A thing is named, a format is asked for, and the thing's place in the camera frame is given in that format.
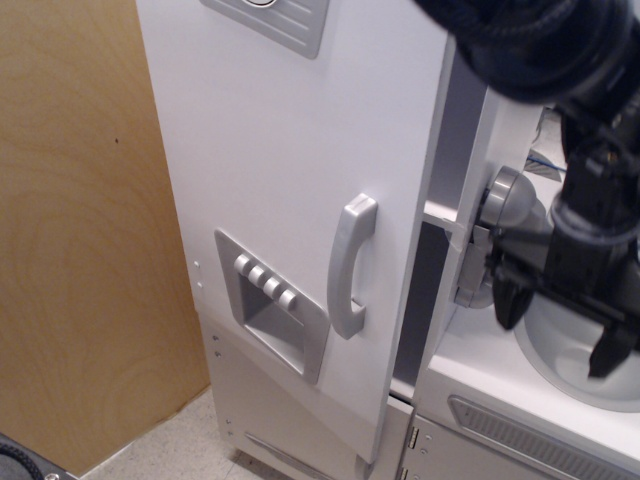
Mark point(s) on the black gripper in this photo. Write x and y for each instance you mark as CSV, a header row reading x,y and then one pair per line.
x,y
586,261

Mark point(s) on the grey fridge door handle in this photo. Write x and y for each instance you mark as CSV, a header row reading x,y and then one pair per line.
x,y
357,223

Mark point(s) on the white toy fridge door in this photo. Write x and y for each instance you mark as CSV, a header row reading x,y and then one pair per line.
x,y
268,147

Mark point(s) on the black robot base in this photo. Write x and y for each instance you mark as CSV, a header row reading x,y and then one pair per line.
x,y
19,462

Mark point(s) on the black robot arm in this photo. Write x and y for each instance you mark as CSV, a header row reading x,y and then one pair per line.
x,y
582,57

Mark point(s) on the white lower fridge door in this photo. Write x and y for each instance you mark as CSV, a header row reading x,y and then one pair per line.
x,y
259,417

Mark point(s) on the grey toy sink basin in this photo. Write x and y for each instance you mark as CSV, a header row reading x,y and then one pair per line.
x,y
558,343

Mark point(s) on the grey toy telephone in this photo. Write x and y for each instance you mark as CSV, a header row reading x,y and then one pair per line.
x,y
510,201

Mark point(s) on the grey oven vent panel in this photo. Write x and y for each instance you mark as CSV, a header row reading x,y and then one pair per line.
x,y
533,444

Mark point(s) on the silver door hinge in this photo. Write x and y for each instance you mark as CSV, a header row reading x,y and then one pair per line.
x,y
413,438

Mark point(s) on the grey ice dispenser panel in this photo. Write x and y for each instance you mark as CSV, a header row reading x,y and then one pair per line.
x,y
293,327

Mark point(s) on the grey freezer panel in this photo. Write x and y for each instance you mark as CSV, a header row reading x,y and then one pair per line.
x,y
295,24

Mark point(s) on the plywood board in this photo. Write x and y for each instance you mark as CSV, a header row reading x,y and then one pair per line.
x,y
99,336

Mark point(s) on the grey lower door handle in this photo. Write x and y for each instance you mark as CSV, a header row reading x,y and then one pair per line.
x,y
362,469

